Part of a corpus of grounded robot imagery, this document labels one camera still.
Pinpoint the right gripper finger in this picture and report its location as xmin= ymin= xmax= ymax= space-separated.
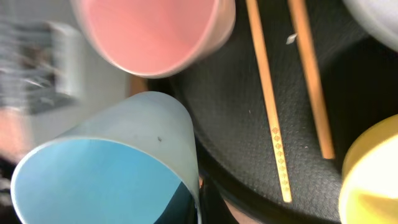
xmin=154 ymin=182 xmax=197 ymax=224

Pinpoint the blue cup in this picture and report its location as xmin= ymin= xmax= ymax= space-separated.
xmin=11 ymin=91 xmax=201 ymax=224

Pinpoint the yellow bowl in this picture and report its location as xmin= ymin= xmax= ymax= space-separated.
xmin=338 ymin=115 xmax=397 ymax=224

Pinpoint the grey dishwasher rack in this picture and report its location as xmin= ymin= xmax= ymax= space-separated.
xmin=1 ymin=20 xmax=85 ymax=114

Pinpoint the pink cup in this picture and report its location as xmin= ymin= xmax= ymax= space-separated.
xmin=71 ymin=0 xmax=236 ymax=78

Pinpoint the lower wooden chopstick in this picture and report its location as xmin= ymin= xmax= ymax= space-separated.
xmin=246 ymin=0 xmax=292 ymax=203

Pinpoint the wooden chopstick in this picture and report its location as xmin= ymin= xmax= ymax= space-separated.
xmin=288 ymin=0 xmax=335 ymax=159
xmin=246 ymin=0 xmax=292 ymax=203

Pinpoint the round black tray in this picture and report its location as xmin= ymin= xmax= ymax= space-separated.
xmin=149 ymin=0 xmax=397 ymax=223

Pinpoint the upper wooden chopstick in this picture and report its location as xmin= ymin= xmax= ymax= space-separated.
xmin=288 ymin=0 xmax=335 ymax=159

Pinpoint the grey round plate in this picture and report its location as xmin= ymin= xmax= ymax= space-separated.
xmin=343 ymin=0 xmax=397 ymax=51

